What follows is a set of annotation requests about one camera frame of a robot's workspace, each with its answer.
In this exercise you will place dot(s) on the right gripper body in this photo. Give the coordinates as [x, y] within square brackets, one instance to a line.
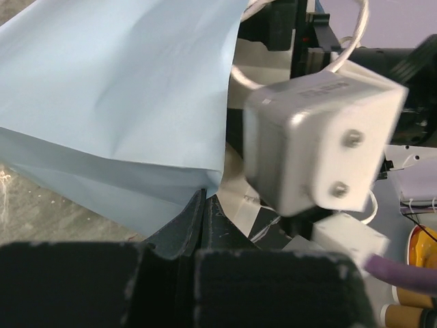
[280, 40]

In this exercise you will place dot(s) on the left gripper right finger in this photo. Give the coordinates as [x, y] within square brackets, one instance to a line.
[248, 287]

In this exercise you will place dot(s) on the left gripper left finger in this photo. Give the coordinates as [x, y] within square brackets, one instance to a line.
[104, 284]

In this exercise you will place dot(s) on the light blue paper bag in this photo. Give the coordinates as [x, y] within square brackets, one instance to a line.
[120, 107]

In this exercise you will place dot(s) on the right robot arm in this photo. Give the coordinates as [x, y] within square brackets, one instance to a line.
[415, 69]

